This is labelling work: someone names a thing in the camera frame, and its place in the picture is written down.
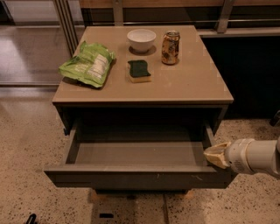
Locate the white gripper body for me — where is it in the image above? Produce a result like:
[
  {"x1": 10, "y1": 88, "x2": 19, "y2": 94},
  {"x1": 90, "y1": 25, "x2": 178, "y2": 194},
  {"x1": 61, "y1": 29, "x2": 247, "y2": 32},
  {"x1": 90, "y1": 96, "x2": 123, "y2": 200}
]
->
[{"x1": 225, "y1": 138, "x2": 254, "y2": 175}]

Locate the black object bottom left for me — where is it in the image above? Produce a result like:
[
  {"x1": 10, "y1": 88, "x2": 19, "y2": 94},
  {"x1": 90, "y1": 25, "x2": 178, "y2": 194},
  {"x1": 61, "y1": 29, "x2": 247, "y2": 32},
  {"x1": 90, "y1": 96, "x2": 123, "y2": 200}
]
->
[{"x1": 25, "y1": 213, "x2": 38, "y2": 224}]

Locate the green yellow sponge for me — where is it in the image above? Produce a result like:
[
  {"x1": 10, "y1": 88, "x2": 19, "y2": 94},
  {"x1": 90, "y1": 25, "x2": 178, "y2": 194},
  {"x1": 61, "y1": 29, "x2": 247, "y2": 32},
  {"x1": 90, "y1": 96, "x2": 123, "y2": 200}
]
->
[{"x1": 128, "y1": 59, "x2": 151, "y2": 83}]

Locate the black floor marker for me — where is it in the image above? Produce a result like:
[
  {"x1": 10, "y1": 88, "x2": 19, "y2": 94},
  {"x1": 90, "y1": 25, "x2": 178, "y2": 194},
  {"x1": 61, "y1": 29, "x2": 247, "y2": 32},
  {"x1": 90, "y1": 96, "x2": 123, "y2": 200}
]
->
[{"x1": 99, "y1": 213, "x2": 114, "y2": 219}]

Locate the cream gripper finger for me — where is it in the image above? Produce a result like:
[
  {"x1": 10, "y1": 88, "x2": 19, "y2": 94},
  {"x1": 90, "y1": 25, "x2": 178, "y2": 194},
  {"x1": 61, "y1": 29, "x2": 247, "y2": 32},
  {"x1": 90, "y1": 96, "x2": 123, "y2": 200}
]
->
[{"x1": 203, "y1": 142, "x2": 231, "y2": 169}]

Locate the orange drink can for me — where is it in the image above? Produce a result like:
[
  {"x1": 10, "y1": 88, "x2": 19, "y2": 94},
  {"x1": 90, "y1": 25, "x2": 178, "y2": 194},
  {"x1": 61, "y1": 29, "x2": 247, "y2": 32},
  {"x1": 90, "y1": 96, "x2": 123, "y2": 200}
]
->
[{"x1": 161, "y1": 31, "x2": 180, "y2": 65}]

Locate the white bowl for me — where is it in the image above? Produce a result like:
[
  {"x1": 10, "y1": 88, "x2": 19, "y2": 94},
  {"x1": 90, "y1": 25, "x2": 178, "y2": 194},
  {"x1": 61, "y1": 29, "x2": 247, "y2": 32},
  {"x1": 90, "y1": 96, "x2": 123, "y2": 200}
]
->
[{"x1": 127, "y1": 29, "x2": 157, "y2": 53}]

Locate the grey drawer cabinet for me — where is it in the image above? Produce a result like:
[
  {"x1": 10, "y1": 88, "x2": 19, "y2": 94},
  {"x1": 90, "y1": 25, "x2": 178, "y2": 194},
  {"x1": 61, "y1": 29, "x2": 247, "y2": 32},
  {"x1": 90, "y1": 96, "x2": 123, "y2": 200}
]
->
[{"x1": 52, "y1": 24, "x2": 235, "y2": 194}]

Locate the grey top drawer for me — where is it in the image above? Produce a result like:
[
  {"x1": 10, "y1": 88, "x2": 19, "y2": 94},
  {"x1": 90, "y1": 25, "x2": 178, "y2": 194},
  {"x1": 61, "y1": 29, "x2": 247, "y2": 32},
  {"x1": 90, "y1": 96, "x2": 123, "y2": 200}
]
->
[{"x1": 44, "y1": 122, "x2": 236, "y2": 192}]

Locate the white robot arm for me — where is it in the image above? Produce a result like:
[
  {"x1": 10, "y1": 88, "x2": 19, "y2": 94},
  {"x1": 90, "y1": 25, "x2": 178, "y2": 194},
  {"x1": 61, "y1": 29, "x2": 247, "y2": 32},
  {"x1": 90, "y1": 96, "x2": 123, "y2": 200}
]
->
[{"x1": 204, "y1": 138, "x2": 280, "y2": 179}]

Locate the green chip bag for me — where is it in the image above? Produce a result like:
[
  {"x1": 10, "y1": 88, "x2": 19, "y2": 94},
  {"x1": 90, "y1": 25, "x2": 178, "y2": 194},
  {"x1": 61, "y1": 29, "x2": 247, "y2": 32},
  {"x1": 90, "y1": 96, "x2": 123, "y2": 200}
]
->
[{"x1": 59, "y1": 41, "x2": 116, "y2": 88}]

